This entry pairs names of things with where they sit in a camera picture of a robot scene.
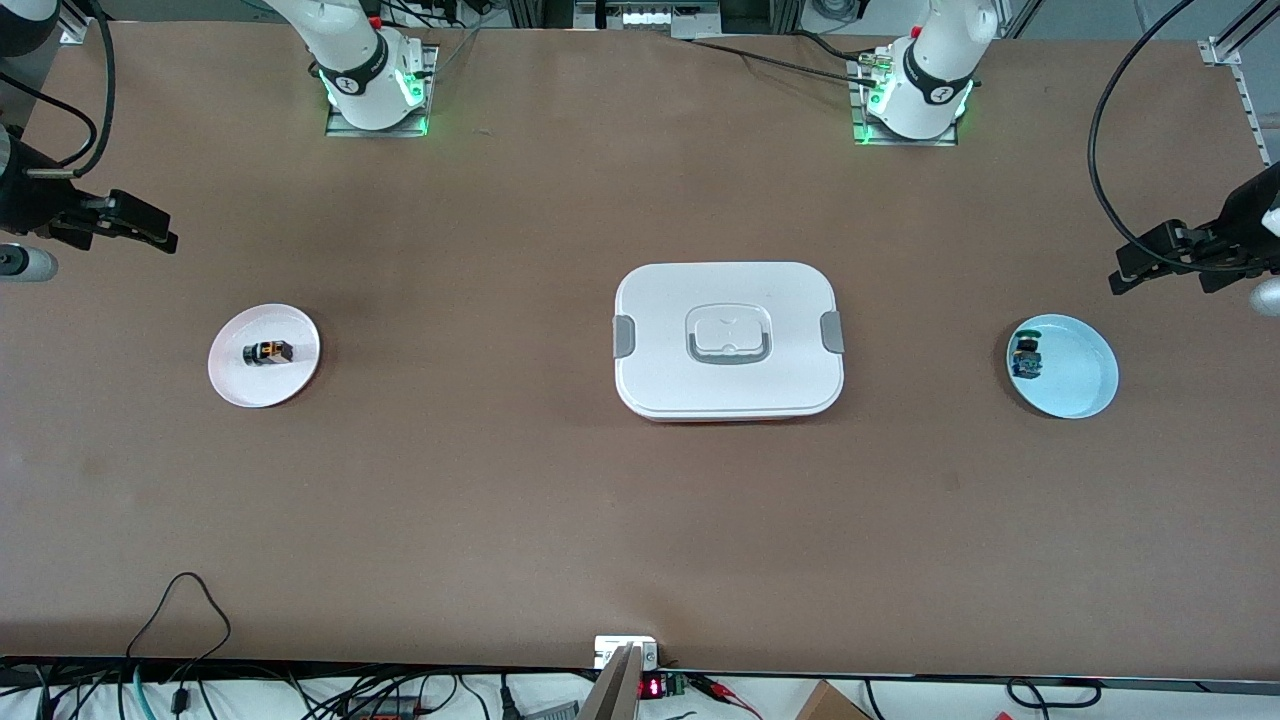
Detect black looped table cable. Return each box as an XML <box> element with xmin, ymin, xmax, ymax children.
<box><xmin>125</xmin><ymin>572</ymin><xmax>233</xmax><ymax>683</ymax></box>

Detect white lunch box grey clips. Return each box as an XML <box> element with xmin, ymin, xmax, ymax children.
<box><xmin>612</xmin><ymin>262</ymin><xmax>846</xmax><ymax>424</ymax></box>

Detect red clip test leads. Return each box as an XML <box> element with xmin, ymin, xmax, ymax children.
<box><xmin>688</xmin><ymin>674</ymin><xmax>765</xmax><ymax>720</ymax></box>

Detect pink round plate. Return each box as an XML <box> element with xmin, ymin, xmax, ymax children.
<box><xmin>207</xmin><ymin>303</ymin><xmax>322</xmax><ymax>409</ymax></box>

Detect brown cardboard box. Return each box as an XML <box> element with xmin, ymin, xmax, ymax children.
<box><xmin>795</xmin><ymin>680</ymin><xmax>873</xmax><ymax>720</ymax></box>

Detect light blue round plate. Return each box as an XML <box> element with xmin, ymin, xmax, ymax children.
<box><xmin>1005</xmin><ymin>314</ymin><xmax>1120</xmax><ymax>420</ymax></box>

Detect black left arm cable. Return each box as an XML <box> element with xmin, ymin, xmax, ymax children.
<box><xmin>1088</xmin><ymin>0</ymin><xmax>1201</xmax><ymax>263</ymax></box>

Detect black cable to arm base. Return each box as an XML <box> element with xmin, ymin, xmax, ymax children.
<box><xmin>688</xmin><ymin>32</ymin><xmax>883</xmax><ymax>89</ymax></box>

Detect diagonal aluminium profile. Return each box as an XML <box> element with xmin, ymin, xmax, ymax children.
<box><xmin>1215</xmin><ymin>0</ymin><xmax>1280</xmax><ymax>57</ymax></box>

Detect black coiled cable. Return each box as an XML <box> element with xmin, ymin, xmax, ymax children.
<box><xmin>1005</xmin><ymin>677</ymin><xmax>1103</xmax><ymax>710</ymax></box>

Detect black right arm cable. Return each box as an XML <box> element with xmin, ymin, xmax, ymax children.
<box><xmin>0</xmin><ymin>0</ymin><xmax>117</xmax><ymax>179</ymax></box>

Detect metal base plate right arm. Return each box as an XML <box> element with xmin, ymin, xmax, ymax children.
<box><xmin>325</xmin><ymin>45</ymin><xmax>439</xmax><ymax>138</ymax></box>

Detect perforated aluminium rail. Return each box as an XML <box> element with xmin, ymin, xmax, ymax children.
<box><xmin>1198</xmin><ymin>38</ymin><xmax>1276</xmax><ymax>169</ymax></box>

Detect grey aluminium profile bar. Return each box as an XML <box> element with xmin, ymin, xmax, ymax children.
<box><xmin>578</xmin><ymin>645</ymin><xmax>644</xmax><ymax>720</ymax></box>

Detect white socket block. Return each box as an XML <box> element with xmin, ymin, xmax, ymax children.
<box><xmin>594</xmin><ymin>636</ymin><xmax>660</xmax><ymax>670</ymax></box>

